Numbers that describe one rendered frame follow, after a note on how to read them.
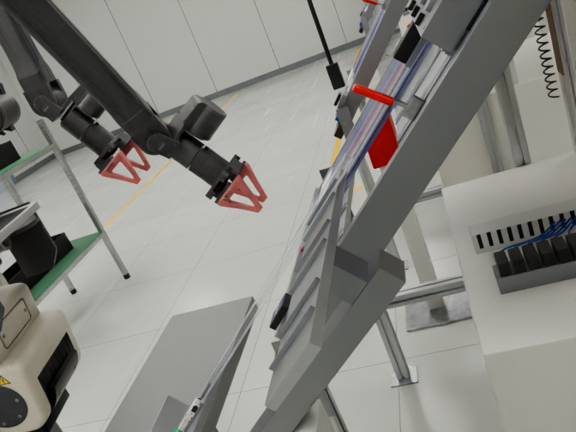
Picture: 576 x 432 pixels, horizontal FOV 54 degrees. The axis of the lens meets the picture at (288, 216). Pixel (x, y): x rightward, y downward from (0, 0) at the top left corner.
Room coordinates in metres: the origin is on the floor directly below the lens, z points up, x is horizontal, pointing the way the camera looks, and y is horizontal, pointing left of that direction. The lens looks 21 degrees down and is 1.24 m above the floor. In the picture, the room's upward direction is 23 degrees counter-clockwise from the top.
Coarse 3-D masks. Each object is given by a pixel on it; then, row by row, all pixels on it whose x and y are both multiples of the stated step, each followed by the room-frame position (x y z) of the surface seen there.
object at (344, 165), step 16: (352, 160) 0.58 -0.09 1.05; (336, 176) 0.59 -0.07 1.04; (320, 208) 0.60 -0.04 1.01; (304, 224) 0.60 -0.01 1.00; (288, 256) 0.61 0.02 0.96; (272, 288) 0.62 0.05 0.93; (256, 304) 0.63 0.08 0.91; (240, 336) 0.64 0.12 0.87; (224, 352) 0.66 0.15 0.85; (224, 368) 0.66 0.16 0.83; (208, 384) 0.67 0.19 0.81
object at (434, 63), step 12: (432, 48) 0.99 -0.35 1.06; (432, 60) 0.92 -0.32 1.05; (444, 60) 0.81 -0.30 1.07; (420, 72) 0.97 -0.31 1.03; (432, 72) 0.87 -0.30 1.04; (408, 84) 1.02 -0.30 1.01; (420, 84) 0.91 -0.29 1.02; (432, 84) 0.82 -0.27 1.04; (408, 96) 0.96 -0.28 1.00; (420, 96) 0.86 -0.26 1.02; (396, 108) 1.02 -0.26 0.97; (396, 120) 0.95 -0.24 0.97; (408, 120) 0.84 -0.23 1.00
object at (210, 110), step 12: (192, 96) 1.04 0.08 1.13; (192, 108) 1.02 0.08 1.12; (204, 108) 1.02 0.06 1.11; (216, 108) 1.04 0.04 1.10; (180, 120) 1.02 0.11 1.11; (192, 120) 1.02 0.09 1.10; (204, 120) 1.02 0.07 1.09; (216, 120) 1.02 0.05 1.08; (156, 132) 0.98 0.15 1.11; (180, 132) 1.01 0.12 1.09; (192, 132) 1.02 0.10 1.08; (204, 132) 1.02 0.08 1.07; (156, 144) 0.98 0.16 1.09; (168, 144) 0.99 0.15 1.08; (168, 156) 1.00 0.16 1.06
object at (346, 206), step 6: (354, 174) 1.14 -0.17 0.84; (348, 186) 1.07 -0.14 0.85; (348, 192) 1.04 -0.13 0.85; (348, 198) 1.01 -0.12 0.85; (342, 204) 1.03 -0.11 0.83; (348, 204) 0.99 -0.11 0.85; (342, 210) 0.99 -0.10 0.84; (348, 210) 0.96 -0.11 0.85; (342, 216) 0.96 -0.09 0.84; (348, 216) 0.94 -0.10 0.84; (342, 222) 0.93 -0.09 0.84; (348, 222) 0.91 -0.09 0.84; (342, 228) 0.88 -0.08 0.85; (342, 234) 0.86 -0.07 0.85
